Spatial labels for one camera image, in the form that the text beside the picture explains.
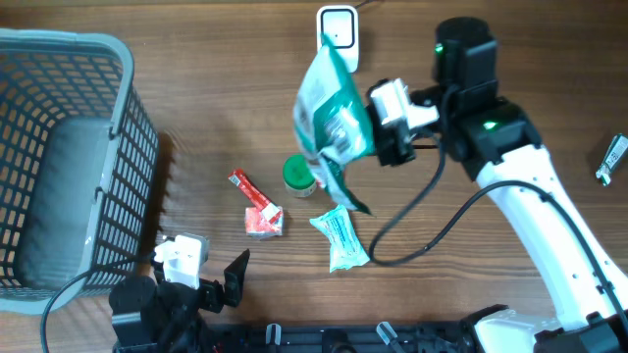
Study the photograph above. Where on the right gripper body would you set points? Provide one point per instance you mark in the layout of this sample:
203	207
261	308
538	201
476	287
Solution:
400	150

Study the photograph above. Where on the long red sachet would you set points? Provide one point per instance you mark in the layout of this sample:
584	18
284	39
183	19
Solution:
269	210

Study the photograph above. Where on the red tissue box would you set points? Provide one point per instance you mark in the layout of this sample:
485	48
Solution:
258	227

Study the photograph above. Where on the mint tissue pack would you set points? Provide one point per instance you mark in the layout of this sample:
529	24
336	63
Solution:
346	250

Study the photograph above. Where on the green 3M gloves packet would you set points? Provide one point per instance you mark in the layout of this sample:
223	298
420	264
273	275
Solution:
331	125

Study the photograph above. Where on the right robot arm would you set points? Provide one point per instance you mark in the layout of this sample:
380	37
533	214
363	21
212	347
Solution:
500	149

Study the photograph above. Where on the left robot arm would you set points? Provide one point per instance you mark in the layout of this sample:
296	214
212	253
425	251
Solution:
156	315

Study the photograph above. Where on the grey plastic mesh basket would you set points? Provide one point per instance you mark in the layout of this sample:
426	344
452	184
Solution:
78	158

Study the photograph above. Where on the chicken seasoning jar green lid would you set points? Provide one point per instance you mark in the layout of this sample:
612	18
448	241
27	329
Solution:
298	180

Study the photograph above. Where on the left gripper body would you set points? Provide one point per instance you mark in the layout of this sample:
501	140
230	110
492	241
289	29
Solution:
209	296

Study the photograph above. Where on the small green white box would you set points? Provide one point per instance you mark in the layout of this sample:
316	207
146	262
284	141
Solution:
614	154

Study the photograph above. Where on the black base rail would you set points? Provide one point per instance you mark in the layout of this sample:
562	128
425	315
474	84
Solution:
438	337

